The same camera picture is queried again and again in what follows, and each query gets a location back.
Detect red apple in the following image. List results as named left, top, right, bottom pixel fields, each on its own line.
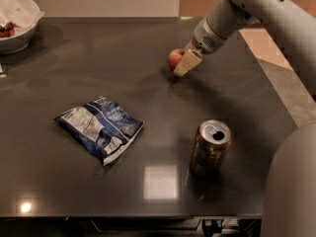
left=168, top=48, right=184, bottom=71

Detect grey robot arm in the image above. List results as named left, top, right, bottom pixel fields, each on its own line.
left=171, top=0, right=316, bottom=237

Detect brown soda can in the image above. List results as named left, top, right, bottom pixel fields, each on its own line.
left=190, top=119, right=231, bottom=179

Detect blue chip bag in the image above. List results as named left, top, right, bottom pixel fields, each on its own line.
left=54, top=96, right=143, bottom=166

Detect white napkin in bowl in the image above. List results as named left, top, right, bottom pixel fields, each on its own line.
left=0, top=0, right=44, bottom=28

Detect white bowl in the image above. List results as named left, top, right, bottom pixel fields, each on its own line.
left=0, top=0, right=45, bottom=55

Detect red strawberries in bowl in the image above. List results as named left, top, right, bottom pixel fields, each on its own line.
left=0, top=22, right=18, bottom=38

